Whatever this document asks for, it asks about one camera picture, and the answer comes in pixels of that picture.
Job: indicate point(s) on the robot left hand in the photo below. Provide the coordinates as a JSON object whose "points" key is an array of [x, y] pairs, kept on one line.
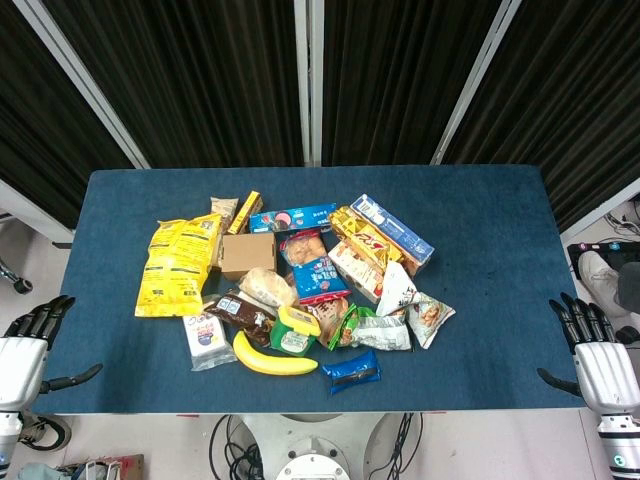
{"points": [[20, 370]]}

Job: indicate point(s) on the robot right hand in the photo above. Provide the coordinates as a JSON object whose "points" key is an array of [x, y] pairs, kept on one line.
{"points": [[605, 375]]}

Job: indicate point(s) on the white bag fried snack print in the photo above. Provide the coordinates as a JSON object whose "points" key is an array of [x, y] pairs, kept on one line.
{"points": [[430, 317]]}

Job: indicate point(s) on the white bag black characters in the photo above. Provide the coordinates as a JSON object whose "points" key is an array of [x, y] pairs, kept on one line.
{"points": [[396, 290]]}

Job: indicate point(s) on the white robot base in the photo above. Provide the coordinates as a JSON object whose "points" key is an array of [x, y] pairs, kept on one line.
{"points": [[310, 445]]}

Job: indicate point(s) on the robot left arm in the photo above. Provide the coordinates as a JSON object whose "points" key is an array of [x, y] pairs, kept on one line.
{"points": [[9, 440]]}

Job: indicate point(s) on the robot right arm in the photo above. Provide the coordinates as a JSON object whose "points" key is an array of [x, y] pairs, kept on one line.
{"points": [[620, 445]]}

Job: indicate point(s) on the yellow chip bag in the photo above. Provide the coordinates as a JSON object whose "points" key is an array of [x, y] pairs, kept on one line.
{"points": [[175, 265]]}

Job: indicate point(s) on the brown chocolate bar wrapper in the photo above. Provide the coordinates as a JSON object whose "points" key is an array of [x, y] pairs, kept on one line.
{"points": [[240, 315]]}

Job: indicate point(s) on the green silver crumpled bag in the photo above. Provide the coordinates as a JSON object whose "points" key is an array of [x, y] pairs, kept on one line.
{"points": [[380, 332]]}

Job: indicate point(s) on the blue snack bag clear window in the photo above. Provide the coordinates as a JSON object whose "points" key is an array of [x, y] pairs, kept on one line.
{"points": [[315, 270]]}

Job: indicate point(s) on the grey black shoe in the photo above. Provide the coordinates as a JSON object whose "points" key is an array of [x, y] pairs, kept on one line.
{"points": [[47, 432]]}

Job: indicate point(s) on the black chair caster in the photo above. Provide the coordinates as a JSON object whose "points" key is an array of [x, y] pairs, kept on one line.
{"points": [[17, 282]]}

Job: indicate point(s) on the white sneaker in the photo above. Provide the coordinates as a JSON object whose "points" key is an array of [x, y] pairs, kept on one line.
{"points": [[597, 277]]}

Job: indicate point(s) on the brown box of clutter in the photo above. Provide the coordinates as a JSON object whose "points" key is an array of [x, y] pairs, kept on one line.
{"points": [[95, 467]]}

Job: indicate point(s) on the black device coloured stripe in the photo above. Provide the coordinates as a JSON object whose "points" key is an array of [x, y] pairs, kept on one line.
{"points": [[607, 248]]}

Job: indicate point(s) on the blue felt table cloth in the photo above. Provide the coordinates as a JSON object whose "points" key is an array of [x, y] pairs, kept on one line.
{"points": [[480, 300]]}

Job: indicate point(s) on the white tissue packet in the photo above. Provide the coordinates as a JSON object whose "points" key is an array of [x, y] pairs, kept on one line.
{"points": [[206, 340]]}

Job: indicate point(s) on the black pleated curtain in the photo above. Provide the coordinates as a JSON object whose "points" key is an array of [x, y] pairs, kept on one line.
{"points": [[575, 100], [200, 85], [395, 75], [35, 130]]}

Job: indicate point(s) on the yellow banana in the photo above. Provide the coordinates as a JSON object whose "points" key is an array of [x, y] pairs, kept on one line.
{"points": [[265, 362]]}

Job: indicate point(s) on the blue packet black band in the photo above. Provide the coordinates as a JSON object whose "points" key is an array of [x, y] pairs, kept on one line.
{"points": [[352, 372]]}

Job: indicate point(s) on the long blue white box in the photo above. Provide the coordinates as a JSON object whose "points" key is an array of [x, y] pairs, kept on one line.
{"points": [[395, 230]]}

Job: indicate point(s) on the brown cardboard box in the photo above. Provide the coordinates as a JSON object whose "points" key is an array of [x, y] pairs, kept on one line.
{"points": [[248, 255]]}

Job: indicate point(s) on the bread in clear wrap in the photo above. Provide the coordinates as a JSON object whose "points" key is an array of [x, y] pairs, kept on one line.
{"points": [[265, 287]]}

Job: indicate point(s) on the beige snack packet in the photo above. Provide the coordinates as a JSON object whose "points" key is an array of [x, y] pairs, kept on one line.
{"points": [[223, 207]]}

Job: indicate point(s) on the white red biscuit box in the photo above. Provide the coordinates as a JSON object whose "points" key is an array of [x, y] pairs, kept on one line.
{"points": [[352, 272]]}

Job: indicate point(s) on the green tub yellow lid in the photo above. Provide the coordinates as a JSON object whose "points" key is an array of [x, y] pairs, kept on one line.
{"points": [[292, 335]]}

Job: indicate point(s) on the slim yellow box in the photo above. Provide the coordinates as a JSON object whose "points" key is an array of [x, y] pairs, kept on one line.
{"points": [[245, 212]]}

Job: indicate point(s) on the gold foil snack wrapper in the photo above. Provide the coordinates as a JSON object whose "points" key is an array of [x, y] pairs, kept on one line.
{"points": [[362, 240]]}

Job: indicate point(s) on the brown orange flat pouch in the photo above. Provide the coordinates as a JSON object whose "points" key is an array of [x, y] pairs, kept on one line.
{"points": [[327, 320]]}

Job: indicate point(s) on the blue cookie box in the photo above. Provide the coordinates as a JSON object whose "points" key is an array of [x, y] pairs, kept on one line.
{"points": [[295, 217]]}

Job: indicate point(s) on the white frame rail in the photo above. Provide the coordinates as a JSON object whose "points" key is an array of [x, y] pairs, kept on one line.
{"points": [[600, 210], [30, 210]]}

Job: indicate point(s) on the white frame pole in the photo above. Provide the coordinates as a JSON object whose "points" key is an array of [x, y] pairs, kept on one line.
{"points": [[475, 85], [80, 80], [309, 80]]}

